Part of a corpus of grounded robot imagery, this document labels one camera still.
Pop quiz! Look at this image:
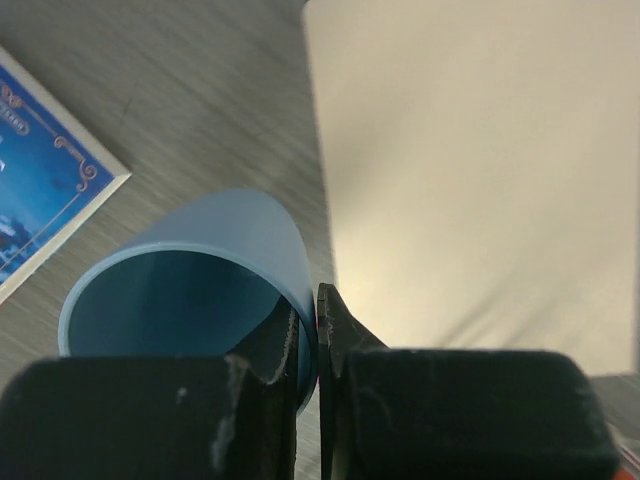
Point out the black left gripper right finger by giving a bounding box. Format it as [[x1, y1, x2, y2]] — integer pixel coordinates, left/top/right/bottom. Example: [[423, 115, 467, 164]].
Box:
[[317, 284, 620, 479]]

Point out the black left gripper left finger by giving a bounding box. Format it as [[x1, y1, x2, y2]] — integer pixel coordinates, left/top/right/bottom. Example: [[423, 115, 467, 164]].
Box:
[[1, 302, 299, 479]]

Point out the blue plastic cup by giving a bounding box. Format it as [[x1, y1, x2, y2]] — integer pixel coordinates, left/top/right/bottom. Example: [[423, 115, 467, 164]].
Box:
[[58, 189, 318, 407]]

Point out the blue Jane Eyre book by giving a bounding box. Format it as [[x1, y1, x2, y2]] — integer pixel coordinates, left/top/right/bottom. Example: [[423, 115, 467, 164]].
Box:
[[1, 51, 131, 300]]

